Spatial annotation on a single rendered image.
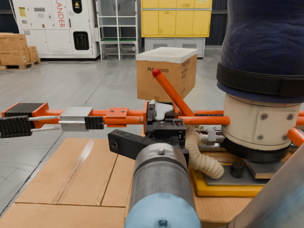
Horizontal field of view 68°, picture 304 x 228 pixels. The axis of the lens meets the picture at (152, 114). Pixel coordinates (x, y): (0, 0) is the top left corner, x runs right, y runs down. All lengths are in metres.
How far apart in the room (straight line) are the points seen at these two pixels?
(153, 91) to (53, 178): 1.12
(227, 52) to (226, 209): 0.34
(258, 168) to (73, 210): 0.80
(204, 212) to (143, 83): 1.62
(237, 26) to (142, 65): 1.52
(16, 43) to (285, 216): 7.03
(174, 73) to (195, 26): 6.00
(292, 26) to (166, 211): 0.38
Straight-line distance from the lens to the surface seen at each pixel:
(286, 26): 0.50
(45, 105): 0.67
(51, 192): 1.24
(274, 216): 0.26
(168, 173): 0.32
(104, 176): 1.25
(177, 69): 1.88
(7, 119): 0.61
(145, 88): 2.03
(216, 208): 0.53
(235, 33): 0.53
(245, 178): 0.58
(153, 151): 0.36
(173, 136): 0.45
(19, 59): 7.16
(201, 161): 0.52
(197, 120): 0.56
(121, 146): 0.46
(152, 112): 0.48
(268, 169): 0.59
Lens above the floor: 1.31
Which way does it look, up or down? 23 degrees down
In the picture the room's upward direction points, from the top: straight up
